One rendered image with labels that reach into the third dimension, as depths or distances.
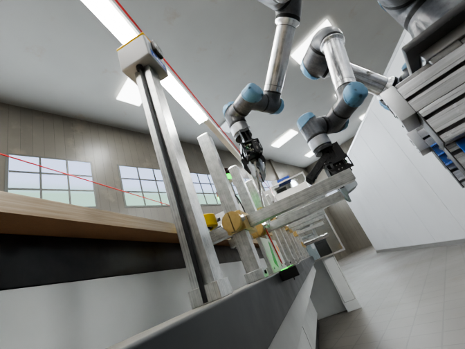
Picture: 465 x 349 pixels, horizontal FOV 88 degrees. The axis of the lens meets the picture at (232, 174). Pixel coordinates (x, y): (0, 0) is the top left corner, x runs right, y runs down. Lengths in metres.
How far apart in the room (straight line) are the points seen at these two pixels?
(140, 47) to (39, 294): 0.45
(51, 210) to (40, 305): 0.12
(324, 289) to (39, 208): 3.35
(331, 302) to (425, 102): 3.07
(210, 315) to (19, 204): 0.27
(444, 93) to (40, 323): 0.83
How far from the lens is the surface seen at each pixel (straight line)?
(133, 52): 0.58
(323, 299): 3.56
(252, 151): 0.89
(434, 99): 0.72
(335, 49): 1.12
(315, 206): 0.88
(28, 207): 0.40
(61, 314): 0.46
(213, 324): 0.26
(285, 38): 1.08
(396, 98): 0.73
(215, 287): 0.34
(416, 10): 0.84
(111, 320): 0.51
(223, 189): 0.64
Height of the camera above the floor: 0.71
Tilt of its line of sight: 23 degrees up
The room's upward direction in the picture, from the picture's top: 22 degrees counter-clockwise
